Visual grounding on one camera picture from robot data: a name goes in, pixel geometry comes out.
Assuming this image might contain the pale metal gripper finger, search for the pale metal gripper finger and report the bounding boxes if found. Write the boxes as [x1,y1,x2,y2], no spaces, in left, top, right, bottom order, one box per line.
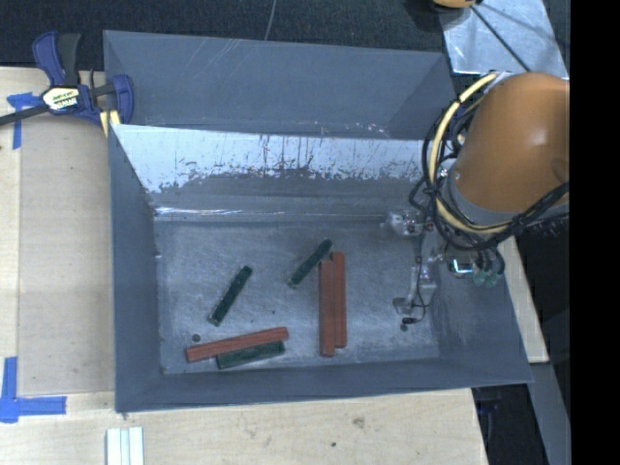
[392,253,439,316]
[385,209,424,238]

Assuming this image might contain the black cylinder on white bracket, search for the black cylinder on white bracket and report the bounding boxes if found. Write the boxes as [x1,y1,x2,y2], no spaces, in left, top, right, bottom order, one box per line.
[399,302,428,332]

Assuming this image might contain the grey metal bin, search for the grey metal bin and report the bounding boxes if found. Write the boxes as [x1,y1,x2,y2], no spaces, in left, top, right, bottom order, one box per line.
[102,29,536,414]

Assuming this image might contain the dark green flat block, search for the dark green flat block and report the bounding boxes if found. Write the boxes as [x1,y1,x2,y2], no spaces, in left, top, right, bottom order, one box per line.
[214,339,288,371]
[286,238,334,289]
[207,264,255,328]

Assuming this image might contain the red-brown flat block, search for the red-brown flat block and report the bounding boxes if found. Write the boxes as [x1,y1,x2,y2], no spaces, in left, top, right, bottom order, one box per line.
[185,326,291,364]
[317,258,337,358]
[330,251,349,350]

